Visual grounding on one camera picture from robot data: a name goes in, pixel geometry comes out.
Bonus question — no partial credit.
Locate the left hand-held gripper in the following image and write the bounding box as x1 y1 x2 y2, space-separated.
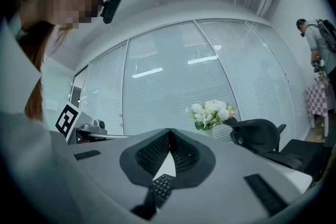
54 103 109 145

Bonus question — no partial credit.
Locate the white flower bouquet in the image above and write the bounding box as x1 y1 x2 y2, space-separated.
184 99 238 131

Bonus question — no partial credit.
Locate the black office chair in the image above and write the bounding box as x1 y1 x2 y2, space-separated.
226 118 336 182

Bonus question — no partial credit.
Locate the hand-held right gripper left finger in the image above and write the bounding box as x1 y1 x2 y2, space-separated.
68 127 172 221

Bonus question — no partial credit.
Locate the person with head camera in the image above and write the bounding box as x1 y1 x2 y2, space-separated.
0 15 80 219

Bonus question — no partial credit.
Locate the white vase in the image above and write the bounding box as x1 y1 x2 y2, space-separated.
200 126 214 138

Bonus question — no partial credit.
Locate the black backpack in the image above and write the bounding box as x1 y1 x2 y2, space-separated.
316 18 336 51

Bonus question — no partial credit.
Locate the black computer keyboard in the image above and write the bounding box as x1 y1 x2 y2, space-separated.
151 174 174 209

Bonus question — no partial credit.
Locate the white table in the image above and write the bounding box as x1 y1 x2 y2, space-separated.
154 151 177 179

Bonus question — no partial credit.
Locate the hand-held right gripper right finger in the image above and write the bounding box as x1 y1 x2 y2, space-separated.
156 127 313 223

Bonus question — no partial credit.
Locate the glass partition with blinds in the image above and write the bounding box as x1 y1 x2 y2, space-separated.
70 19 308 140

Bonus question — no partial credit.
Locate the checkered cloth side table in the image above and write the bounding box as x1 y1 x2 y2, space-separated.
304 80 332 137

